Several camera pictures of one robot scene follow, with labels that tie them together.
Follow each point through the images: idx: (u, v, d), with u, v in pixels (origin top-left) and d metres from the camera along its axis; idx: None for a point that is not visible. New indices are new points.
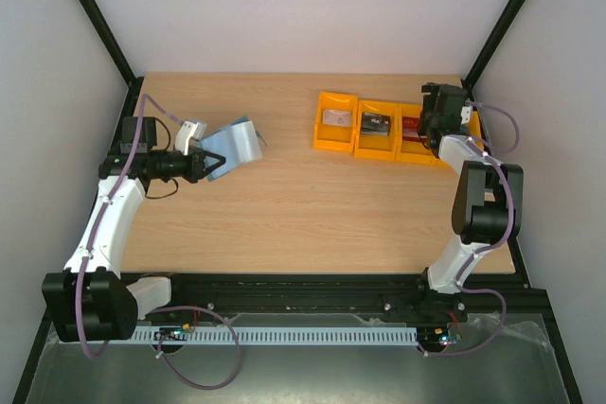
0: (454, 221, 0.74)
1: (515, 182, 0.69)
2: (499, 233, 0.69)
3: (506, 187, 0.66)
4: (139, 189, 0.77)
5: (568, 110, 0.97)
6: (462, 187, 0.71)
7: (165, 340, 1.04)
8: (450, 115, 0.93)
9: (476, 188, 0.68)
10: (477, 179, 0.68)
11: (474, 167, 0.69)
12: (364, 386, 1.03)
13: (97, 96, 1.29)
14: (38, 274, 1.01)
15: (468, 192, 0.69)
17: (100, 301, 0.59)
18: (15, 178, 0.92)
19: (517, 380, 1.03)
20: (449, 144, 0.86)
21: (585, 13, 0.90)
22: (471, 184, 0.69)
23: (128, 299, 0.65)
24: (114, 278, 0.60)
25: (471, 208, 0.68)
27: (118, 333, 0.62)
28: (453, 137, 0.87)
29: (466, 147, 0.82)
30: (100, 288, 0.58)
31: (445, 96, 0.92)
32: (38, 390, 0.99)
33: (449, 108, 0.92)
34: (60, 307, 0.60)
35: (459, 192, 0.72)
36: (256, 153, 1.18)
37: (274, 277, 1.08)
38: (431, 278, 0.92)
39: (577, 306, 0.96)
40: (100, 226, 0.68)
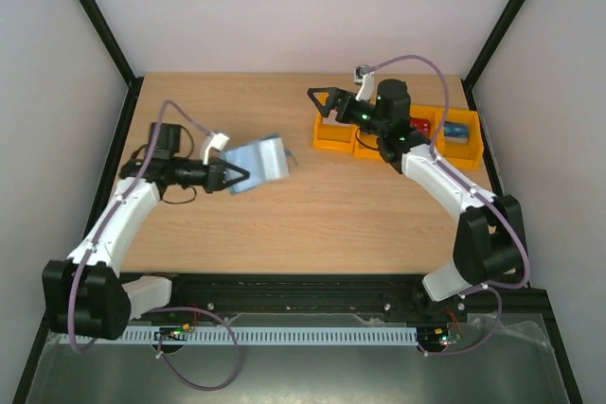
0: (460, 267, 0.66)
1: (515, 214, 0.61)
2: (512, 267, 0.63)
3: (514, 235, 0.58)
4: (154, 194, 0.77)
5: (568, 110, 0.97)
6: (464, 238, 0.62)
7: (165, 340, 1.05)
8: (400, 120, 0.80)
9: (484, 240, 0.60)
10: (482, 231, 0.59)
11: (476, 220, 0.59)
12: (364, 386, 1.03)
13: (97, 96, 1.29)
14: (38, 274, 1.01)
15: (476, 247, 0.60)
17: (94, 294, 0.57)
18: (15, 178, 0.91)
19: (517, 380, 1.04)
20: (415, 165, 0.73)
21: (585, 12, 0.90)
22: (476, 237, 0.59)
23: (122, 298, 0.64)
24: (112, 274, 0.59)
25: (483, 261, 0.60)
27: (106, 332, 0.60)
28: (417, 157, 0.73)
29: (440, 172, 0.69)
30: (96, 282, 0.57)
31: (389, 100, 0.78)
32: (38, 390, 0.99)
33: (397, 113, 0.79)
34: (55, 294, 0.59)
35: (462, 241, 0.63)
36: (282, 172, 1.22)
37: (274, 277, 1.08)
38: (431, 291, 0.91)
39: (577, 306, 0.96)
40: (108, 222, 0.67)
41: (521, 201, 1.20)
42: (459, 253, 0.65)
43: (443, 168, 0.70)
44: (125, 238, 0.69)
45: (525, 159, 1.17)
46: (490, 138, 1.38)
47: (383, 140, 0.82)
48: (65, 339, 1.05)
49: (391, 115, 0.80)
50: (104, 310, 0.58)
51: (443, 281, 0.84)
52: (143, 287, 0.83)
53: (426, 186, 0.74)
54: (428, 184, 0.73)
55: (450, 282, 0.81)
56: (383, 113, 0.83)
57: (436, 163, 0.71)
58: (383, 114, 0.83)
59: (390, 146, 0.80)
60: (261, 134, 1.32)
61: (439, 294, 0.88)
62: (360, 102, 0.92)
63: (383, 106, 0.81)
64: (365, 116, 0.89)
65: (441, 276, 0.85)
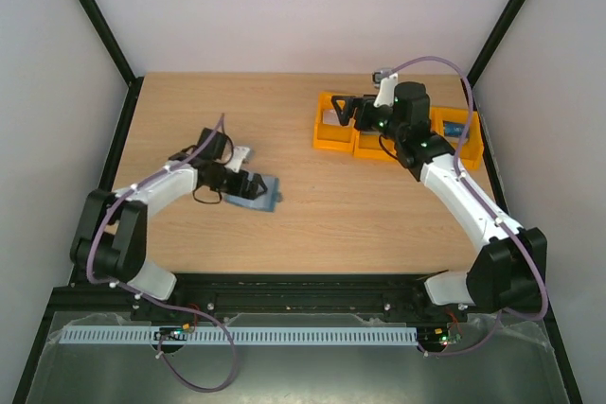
0: (471, 292, 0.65)
1: (539, 249, 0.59)
2: (525, 296, 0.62)
3: (536, 272, 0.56)
4: (192, 182, 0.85)
5: (569, 109, 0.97)
6: (481, 269, 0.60)
7: (165, 340, 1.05)
8: (418, 124, 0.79)
9: (502, 272, 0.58)
10: (504, 265, 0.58)
11: (498, 254, 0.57)
12: (364, 386, 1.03)
13: (96, 96, 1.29)
14: (38, 274, 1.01)
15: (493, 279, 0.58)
17: (122, 223, 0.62)
18: (15, 178, 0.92)
19: (518, 381, 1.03)
20: (436, 178, 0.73)
21: (586, 12, 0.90)
22: (495, 271, 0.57)
23: (142, 252, 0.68)
24: (144, 211, 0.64)
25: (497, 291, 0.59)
27: (117, 272, 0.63)
28: (442, 173, 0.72)
29: (463, 191, 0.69)
30: (130, 210, 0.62)
31: (408, 101, 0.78)
32: (38, 390, 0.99)
33: (416, 114, 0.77)
34: (90, 220, 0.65)
35: (477, 270, 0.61)
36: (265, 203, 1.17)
37: (274, 277, 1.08)
38: (434, 293, 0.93)
39: (576, 306, 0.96)
40: (154, 180, 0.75)
41: (522, 200, 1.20)
42: (472, 279, 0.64)
43: (468, 188, 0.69)
44: (162, 200, 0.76)
45: (525, 159, 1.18)
46: (490, 138, 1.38)
47: (402, 144, 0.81)
48: (65, 338, 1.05)
49: (409, 118, 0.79)
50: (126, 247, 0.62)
51: (448, 292, 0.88)
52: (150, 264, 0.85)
53: (447, 202, 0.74)
54: (450, 202, 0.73)
55: (458, 292, 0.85)
56: (401, 116, 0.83)
57: (460, 179, 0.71)
58: (401, 117, 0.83)
59: (409, 151, 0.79)
60: (261, 134, 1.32)
61: (442, 299, 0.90)
62: (378, 109, 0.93)
63: (402, 110, 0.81)
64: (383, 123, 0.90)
65: (447, 286, 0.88)
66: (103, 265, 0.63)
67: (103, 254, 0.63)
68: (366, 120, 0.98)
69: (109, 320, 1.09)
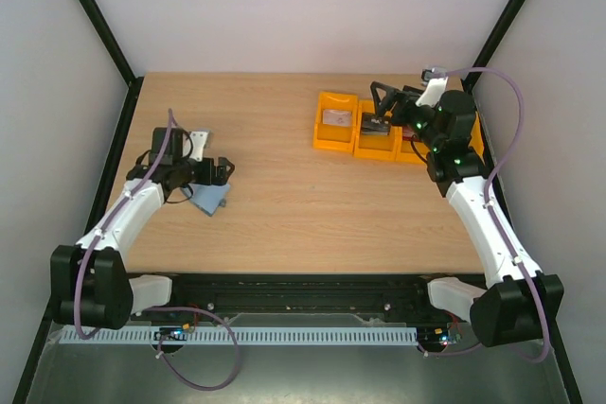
0: (473, 324, 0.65)
1: (553, 299, 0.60)
2: (528, 340, 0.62)
3: (543, 317, 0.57)
4: (159, 196, 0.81)
5: (569, 109, 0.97)
6: (487, 304, 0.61)
7: (165, 340, 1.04)
8: (456, 139, 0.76)
9: (508, 312, 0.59)
10: (512, 306, 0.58)
11: (507, 292, 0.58)
12: (364, 386, 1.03)
13: (96, 96, 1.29)
14: (38, 274, 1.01)
15: (498, 316, 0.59)
17: (98, 279, 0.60)
18: (15, 177, 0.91)
19: (516, 380, 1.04)
20: (461, 199, 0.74)
21: (587, 11, 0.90)
22: (502, 309, 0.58)
23: (128, 291, 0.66)
24: (118, 259, 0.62)
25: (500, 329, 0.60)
27: (109, 322, 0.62)
28: (470, 198, 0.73)
29: (488, 219, 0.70)
30: (102, 266, 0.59)
31: (452, 115, 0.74)
32: (39, 390, 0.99)
33: (456, 129, 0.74)
34: (62, 279, 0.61)
35: (484, 305, 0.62)
36: (208, 206, 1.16)
37: (274, 277, 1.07)
38: (433, 294, 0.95)
39: (575, 306, 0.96)
40: (118, 214, 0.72)
41: (522, 200, 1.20)
42: (476, 310, 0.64)
43: (493, 218, 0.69)
44: (133, 231, 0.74)
45: (525, 159, 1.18)
46: (490, 139, 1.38)
47: (435, 154, 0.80)
48: (65, 338, 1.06)
49: (450, 131, 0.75)
50: (109, 298, 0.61)
51: (447, 300, 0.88)
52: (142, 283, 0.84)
53: (466, 224, 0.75)
54: (469, 225, 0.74)
55: (453, 301, 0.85)
56: (440, 126, 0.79)
57: (487, 206, 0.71)
58: (441, 126, 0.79)
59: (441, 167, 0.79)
60: (261, 134, 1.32)
61: (439, 302, 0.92)
62: (419, 107, 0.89)
63: (443, 119, 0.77)
64: (418, 124, 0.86)
65: (446, 293, 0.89)
66: (92, 317, 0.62)
67: (90, 306, 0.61)
68: (403, 117, 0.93)
69: None
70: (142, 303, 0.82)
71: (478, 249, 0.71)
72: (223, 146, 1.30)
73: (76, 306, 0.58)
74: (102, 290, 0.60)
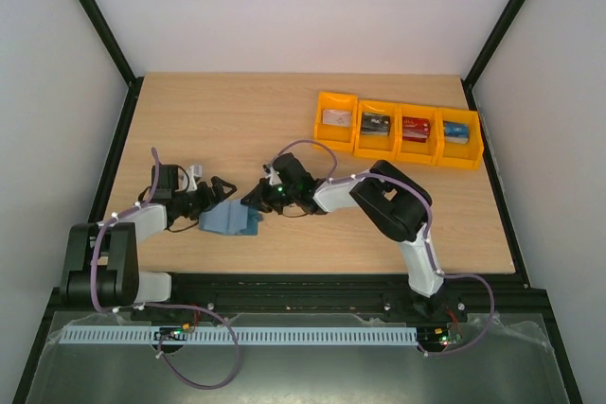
0: (390, 234, 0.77)
1: (390, 171, 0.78)
2: (418, 205, 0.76)
3: (390, 180, 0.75)
4: (163, 219, 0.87)
5: (570, 106, 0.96)
6: (369, 209, 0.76)
7: (165, 339, 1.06)
8: (301, 179, 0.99)
9: (376, 200, 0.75)
10: (370, 195, 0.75)
11: (361, 191, 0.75)
12: (365, 386, 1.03)
13: (97, 96, 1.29)
14: (39, 273, 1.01)
15: (373, 205, 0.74)
17: (115, 243, 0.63)
18: (15, 175, 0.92)
19: (518, 381, 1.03)
20: (324, 195, 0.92)
21: (586, 10, 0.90)
22: (367, 201, 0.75)
23: (134, 274, 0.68)
24: (133, 230, 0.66)
25: (395, 216, 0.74)
27: (119, 294, 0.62)
28: (321, 188, 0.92)
29: (334, 184, 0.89)
30: (120, 231, 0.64)
31: (284, 168, 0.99)
32: (38, 390, 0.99)
33: (295, 172, 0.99)
34: (78, 253, 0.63)
35: (373, 216, 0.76)
36: (246, 227, 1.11)
37: (274, 277, 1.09)
38: (418, 288, 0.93)
39: (577, 306, 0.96)
40: (132, 212, 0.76)
41: (523, 200, 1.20)
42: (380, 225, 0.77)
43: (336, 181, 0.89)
44: (140, 231, 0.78)
45: (525, 160, 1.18)
46: (490, 138, 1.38)
47: (300, 201, 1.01)
48: (64, 338, 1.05)
49: (293, 179, 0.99)
50: (122, 263, 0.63)
51: (424, 275, 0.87)
52: (144, 273, 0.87)
53: (340, 202, 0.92)
54: (337, 199, 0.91)
55: (417, 265, 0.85)
56: (287, 183, 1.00)
57: (330, 183, 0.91)
58: (287, 184, 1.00)
59: (310, 202, 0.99)
60: (261, 134, 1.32)
61: (424, 285, 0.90)
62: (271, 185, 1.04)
63: (285, 178, 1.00)
64: (280, 189, 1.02)
65: (415, 273, 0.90)
66: (101, 294, 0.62)
67: (99, 282, 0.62)
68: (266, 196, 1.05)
69: (108, 320, 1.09)
70: (148, 295, 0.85)
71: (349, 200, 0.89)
72: (222, 146, 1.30)
73: (93, 272, 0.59)
74: (118, 254, 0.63)
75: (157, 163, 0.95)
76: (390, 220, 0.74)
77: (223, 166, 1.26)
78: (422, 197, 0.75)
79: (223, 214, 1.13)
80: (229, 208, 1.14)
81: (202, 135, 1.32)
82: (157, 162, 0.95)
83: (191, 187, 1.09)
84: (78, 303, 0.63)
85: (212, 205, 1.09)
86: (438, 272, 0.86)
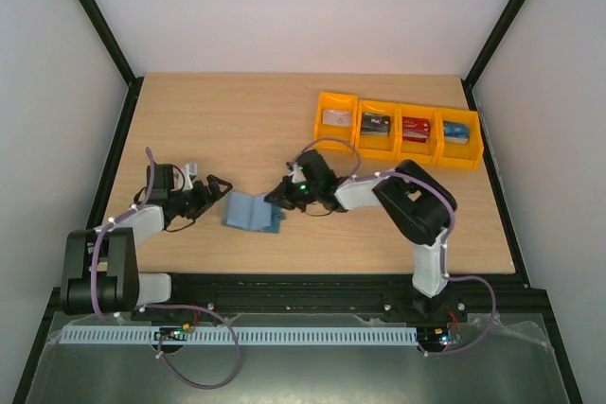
0: (411, 235, 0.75)
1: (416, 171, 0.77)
2: (441, 208, 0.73)
3: (416, 180, 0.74)
4: (160, 219, 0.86)
5: (570, 107, 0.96)
6: (392, 208, 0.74)
7: (165, 340, 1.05)
8: (324, 174, 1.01)
9: (399, 199, 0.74)
10: (394, 193, 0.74)
11: (383, 188, 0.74)
12: (364, 386, 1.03)
13: (97, 96, 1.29)
14: (39, 273, 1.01)
15: (396, 204, 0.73)
17: (114, 251, 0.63)
18: (15, 176, 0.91)
19: (518, 381, 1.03)
20: (346, 193, 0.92)
21: (586, 11, 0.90)
22: (390, 199, 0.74)
23: (134, 277, 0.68)
24: (131, 234, 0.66)
25: (417, 217, 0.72)
27: (121, 301, 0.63)
28: (343, 185, 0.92)
29: (357, 183, 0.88)
30: (118, 238, 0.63)
31: (308, 163, 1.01)
32: (38, 390, 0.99)
33: (318, 167, 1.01)
34: (76, 260, 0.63)
35: (395, 215, 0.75)
36: (267, 221, 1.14)
37: (274, 277, 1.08)
38: (420, 287, 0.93)
39: (576, 306, 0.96)
40: (129, 216, 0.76)
41: (522, 200, 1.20)
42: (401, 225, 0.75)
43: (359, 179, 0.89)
44: (137, 235, 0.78)
45: (525, 161, 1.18)
46: (490, 138, 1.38)
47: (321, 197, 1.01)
48: (64, 338, 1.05)
49: (315, 173, 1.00)
50: (121, 271, 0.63)
51: (431, 278, 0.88)
52: (143, 275, 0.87)
53: (361, 201, 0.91)
54: (358, 197, 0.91)
55: (426, 267, 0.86)
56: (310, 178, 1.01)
57: (353, 181, 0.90)
58: (309, 178, 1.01)
59: (330, 199, 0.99)
60: (261, 134, 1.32)
61: (429, 289, 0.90)
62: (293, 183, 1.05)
63: (308, 172, 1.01)
64: (302, 186, 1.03)
65: (421, 276, 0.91)
66: (102, 300, 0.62)
67: (100, 289, 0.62)
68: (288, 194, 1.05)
69: (108, 320, 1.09)
70: (149, 297, 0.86)
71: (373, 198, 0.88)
72: (222, 146, 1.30)
73: (94, 280, 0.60)
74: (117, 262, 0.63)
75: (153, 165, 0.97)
76: (411, 219, 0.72)
77: (223, 166, 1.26)
78: (448, 201, 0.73)
79: (246, 209, 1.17)
80: (252, 204, 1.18)
81: (202, 135, 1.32)
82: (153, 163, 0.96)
83: (187, 186, 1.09)
84: (80, 308, 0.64)
85: (209, 204, 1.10)
86: (445, 276, 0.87)
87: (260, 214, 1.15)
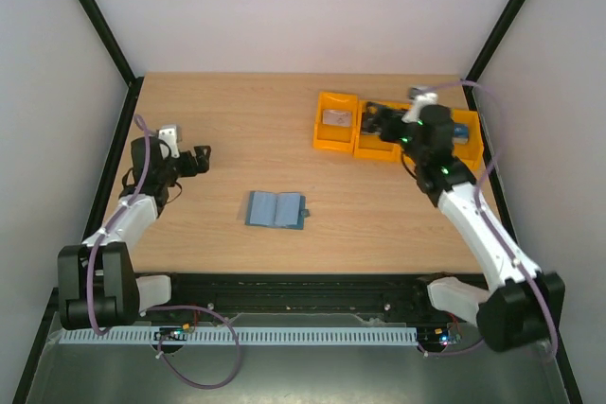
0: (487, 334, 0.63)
1: (554, 296, 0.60)
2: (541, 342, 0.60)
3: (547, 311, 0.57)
4: (153, 208, 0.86)
5: (571, 107, 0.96)
6: (495, 308, 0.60)
7: (165, 340, 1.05)
8: (440, 149, 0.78)
9: (515, 313, 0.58)
10: (517, 307, 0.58)
11: (511, 296, 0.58)
12: (364, 386, 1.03)
13: (96, 96, 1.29)
14: (38, 274, 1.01)
15: (507, 316, 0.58)
17: (109, 269, 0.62)
18: (14, 175, 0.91)
19: (517, 380, 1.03)
20: (454, 207, 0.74)
21: (587, 11, 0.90)
22: (507, 309, 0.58)
23: (133, 289, 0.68)
24: (125, 249, 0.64)
25: (511, 335, 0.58)
27: (121, 316, 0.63)
28: (456, 203, 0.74)
29: (483, 224, 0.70)
30: (112, 256, 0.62)
31: (433, 127, 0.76)
32: (38, 390, 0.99)
33: (439, 140, 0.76)
34: (72, 279, 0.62)
35: (492, 313, 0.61)
36: (293, 219, 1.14)
37: (274, 277, 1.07)
38: (433, 295, 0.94)
39: (576, 305, 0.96)
40: (118, 219, 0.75)
41: (522, 200, 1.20)
42: (488, 321, 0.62)
43: (487, 221, 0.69)
44: (133, 234, 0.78)
45: (525, 160, 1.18)
46: (490, 138, 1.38)
47: (423, 167, 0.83)
48: (65, 338, 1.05)
49: (432, 143, 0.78)
50: (118, 288, 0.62)
51: (449, 303, 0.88)
52: (143, 281, 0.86)
53: (465, 233, 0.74)
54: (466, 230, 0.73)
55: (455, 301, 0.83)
56: (421, 140, 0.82)
57: (479, 213, 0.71)
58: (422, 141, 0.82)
59: (430, 180, 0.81)
60: (261, 134, 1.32)
61: (440, 302, 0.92)
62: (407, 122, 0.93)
63: (425, 133, 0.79)
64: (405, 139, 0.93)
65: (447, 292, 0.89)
66: (103, 315, 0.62)
67: (100, 304, 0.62)
68: (392, 133, 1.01)
69: None
70: (148, 304, 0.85)
71: (476, 248, 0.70)
72: (222, 146, 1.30)
73: (91, 299, 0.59)
74: (114, 280, 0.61)
75: (146, 153, 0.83)
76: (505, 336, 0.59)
77: (223, 166, 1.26)
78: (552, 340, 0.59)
79: (271, 207, 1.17)
80: (276, 202, 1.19)
81: (202, 135, 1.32)
82: (146, 159, 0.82)
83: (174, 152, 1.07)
84: (81, 324, 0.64)
85: (195, 172, 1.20)
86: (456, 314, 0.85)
87: (286, 213, 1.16)
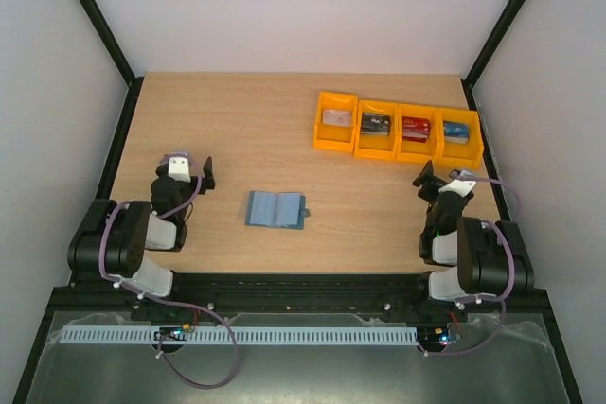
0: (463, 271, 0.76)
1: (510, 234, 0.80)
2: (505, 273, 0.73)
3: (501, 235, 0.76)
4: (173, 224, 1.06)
5: (570, 106, 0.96)
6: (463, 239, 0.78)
7: (165, 339, 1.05)
8: (444, 225, 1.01)
9: (476, 236, 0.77)
10: (476, 230, 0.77)
11: (471, 220, 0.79)
12: (365, 386, 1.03)
13: (96, 96, 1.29)
14: (39, 274, 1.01)
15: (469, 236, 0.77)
17: (129, 215, 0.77)
18: (14, 175, 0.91)
19: (518, 381, 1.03)
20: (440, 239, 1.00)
21: (587, 10, 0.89)
22: (469, 230, 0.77)
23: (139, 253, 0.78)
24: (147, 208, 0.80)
25: (476, 254, 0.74)
27: (119, 256, 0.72)
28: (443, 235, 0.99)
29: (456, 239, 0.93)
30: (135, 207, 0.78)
31: (442, 210, 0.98)
32: (38, 391, 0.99)
33: (445, 219, 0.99)
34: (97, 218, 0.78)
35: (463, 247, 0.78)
36: (293, 219, 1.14)
37: (274, 277, 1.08)
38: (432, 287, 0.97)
39: (575, 305, 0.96)
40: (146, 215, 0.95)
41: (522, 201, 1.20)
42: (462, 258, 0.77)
43: None
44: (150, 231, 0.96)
45: (525, 160, 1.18)
46: (490, 137, 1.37)
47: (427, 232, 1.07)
48: (65, 338, 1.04)
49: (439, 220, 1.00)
50: (129, 231, 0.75)
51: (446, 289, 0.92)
52: (149, 263, 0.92)
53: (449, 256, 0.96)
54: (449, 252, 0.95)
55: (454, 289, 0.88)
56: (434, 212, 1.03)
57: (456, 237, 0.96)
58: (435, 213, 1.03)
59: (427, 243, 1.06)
60: (261, 134, 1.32)
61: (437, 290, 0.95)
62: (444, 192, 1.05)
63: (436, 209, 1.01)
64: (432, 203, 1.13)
65: None
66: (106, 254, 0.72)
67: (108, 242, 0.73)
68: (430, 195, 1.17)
69: (108, 320, 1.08)
70: (148, 285, 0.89)
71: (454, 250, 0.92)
72: (222, 146, 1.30)
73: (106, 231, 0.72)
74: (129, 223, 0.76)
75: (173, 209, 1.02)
76: (472, 250, 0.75)
77: (223, 166, 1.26)
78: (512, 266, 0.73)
79: (271, 207, 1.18)
80: (276, 202, 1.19)
81: (202, 135, 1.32)
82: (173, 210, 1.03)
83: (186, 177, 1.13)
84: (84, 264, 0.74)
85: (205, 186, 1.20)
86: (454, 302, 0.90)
87: (286, 213, 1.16)
